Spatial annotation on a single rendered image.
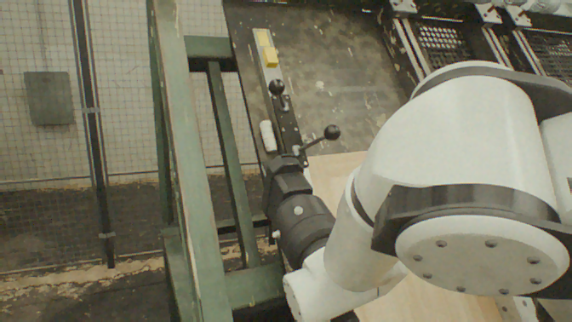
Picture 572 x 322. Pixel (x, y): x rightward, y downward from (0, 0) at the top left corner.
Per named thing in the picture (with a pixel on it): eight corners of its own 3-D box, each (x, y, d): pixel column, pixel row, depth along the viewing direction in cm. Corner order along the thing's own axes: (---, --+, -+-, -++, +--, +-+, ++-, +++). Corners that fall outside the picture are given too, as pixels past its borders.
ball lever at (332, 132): (289, 159, 78) (337, 135, 71) (285, 145, 80) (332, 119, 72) (299, 161, 81) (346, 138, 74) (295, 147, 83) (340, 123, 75)
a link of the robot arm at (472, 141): (311, 295, 30) (368, 171, 15) (333, 202, 37) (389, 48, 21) (427, 332, 29) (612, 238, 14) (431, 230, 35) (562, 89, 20)
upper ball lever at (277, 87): (279, 118, 84) (268, 93, 72) (276, 105, 86) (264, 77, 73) (294, 114, 84) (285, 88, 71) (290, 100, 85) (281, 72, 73)
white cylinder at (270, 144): (258, 125, 85) (265, 154, 83) (260, 120, 83) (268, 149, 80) (268, 125, 86) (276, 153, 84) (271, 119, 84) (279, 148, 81)
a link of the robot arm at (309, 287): (266, 229, 43) (304, 307, 35) (340, 204, 46) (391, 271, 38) (271, 279, 50) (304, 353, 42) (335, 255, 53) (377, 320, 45)
